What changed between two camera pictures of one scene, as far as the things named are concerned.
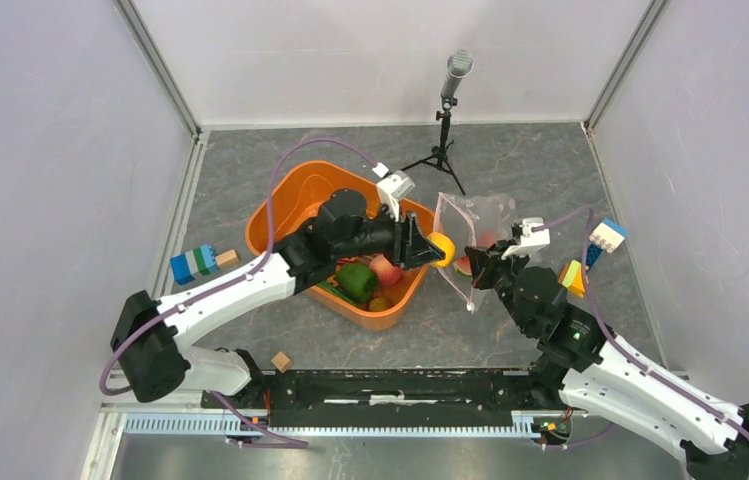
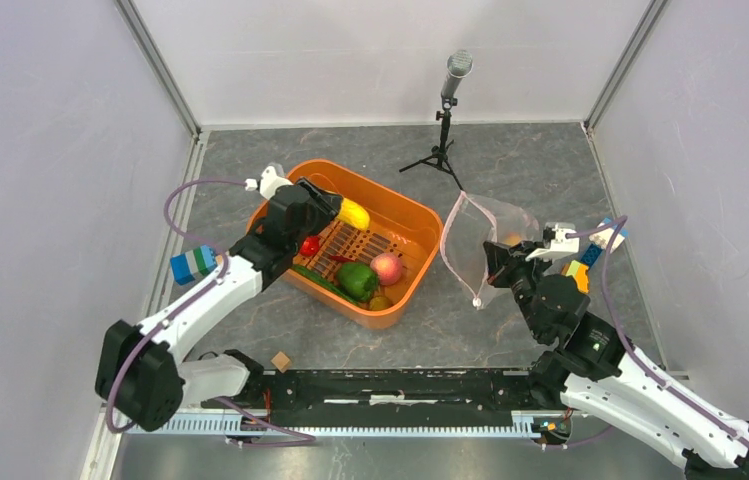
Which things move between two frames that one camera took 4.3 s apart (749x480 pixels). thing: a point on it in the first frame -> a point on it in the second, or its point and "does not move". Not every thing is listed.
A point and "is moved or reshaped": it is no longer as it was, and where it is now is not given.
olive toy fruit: (379, 304) does not move
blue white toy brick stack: (608, 236) does not move
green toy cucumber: (338, 293) does not move
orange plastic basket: (286, 198) does not move
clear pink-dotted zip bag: (472, 220) is moved or reshaped
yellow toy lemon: (446, 244) is moved or reshaped
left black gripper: (410, 248) -> (326, 205)
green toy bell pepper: (358, 281) does not move
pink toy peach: (387, 274) does not move
